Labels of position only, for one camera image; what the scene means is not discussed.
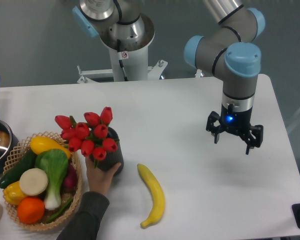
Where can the orange fruit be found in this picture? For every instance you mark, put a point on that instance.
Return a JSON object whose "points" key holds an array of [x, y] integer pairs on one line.
{"points": [[30, 210]]}

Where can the yellow banana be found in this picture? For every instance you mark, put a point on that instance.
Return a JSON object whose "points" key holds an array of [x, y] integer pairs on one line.
{"points": [[157, 194]]}

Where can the red tulip bouquet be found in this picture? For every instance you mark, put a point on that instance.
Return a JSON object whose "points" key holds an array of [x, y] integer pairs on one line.
{"points": [[89, 137]]}

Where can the dark grey sleeved forearm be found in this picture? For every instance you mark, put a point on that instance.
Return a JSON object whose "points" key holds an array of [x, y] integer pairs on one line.
{"points": [[86, 222]]}

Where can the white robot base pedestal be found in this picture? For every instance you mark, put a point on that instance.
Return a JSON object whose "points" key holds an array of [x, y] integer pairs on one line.
{"points": [[127, 45]]}

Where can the yellow bell pepper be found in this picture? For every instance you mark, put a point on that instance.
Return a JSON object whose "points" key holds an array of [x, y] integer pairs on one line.
{"points": [[13, 194]]}

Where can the purple red onion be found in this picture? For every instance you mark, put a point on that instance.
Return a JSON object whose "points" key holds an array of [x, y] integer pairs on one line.
{"points": [[71, 179]]}

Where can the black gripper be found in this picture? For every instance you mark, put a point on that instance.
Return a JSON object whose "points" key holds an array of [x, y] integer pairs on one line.
{"points": [[237, 123]]}

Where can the yellow squash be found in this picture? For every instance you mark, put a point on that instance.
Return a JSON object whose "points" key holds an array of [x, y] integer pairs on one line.
{"points": [[40, 144]]}

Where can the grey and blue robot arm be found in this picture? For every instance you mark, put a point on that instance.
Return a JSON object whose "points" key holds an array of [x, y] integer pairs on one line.
{"points": [[230, 56]]}

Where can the round beige bun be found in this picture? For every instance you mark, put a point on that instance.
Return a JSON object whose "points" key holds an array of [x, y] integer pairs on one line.
{"points": [[33, 182]]}

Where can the person's bare hand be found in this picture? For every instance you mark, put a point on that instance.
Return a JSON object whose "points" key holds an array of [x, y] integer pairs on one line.
{"points": [[99, 181]]}

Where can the woven wicker basket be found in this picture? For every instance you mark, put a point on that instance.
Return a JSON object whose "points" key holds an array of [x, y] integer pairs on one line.
{"points": [[16, 155]]}

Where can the dark grey ribbed vase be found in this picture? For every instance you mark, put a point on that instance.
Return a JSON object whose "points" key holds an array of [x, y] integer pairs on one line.
{"points": [[112, 157]]}

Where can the green bok choy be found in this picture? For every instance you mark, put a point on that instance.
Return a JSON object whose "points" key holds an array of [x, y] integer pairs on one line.
{"points": [[55, 164]]}

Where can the green chili pepper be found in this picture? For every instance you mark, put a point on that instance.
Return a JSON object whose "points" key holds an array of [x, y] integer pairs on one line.
{"points": [[60, 211]]}

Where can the dark green cucumber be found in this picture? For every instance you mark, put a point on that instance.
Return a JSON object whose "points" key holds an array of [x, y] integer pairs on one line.
{"points": [[13, 175]]}

